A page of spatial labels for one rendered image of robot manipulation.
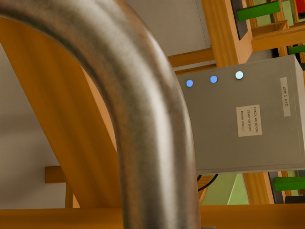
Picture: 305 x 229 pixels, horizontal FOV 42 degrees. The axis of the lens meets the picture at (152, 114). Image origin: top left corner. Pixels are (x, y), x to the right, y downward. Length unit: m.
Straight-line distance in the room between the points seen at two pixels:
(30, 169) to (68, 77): 1.76
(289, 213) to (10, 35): 0.34
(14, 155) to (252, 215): 1.76
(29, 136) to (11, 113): 0.16
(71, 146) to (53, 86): 0.08
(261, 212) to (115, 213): 0.18
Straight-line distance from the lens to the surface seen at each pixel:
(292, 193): 8.31
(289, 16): 7.04
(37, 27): 0.16
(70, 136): 0.48
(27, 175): 2.16
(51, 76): 0.45
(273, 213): 0.43
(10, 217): 0.61
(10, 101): 2.12
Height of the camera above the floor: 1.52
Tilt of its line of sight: 27 degrees down
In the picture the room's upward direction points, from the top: 82 degrees clockwise
